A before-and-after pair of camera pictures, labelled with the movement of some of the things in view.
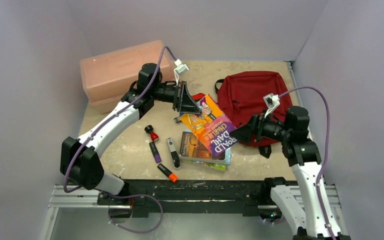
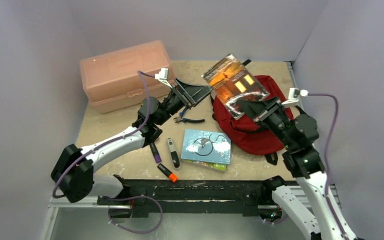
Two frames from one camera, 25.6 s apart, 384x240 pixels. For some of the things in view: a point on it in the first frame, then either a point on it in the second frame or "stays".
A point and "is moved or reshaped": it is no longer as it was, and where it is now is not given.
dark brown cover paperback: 193,148 to 232,82
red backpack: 241,95 is moved or reshaped
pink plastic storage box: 106,77 stays
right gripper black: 255,127 to 266,110
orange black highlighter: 171,176 stays
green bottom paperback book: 218,165 stays
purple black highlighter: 156,153 stays
